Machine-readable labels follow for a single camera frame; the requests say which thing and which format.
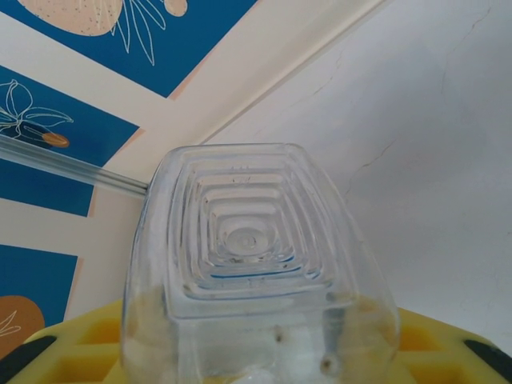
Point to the aluminium frame post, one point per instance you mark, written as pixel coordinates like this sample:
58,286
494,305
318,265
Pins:
60,166

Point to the square clear bottle white label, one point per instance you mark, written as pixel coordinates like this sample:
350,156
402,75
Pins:
248,240

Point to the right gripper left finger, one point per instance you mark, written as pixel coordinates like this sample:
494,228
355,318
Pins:
88,344

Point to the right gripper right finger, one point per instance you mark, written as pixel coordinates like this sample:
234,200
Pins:
440,352

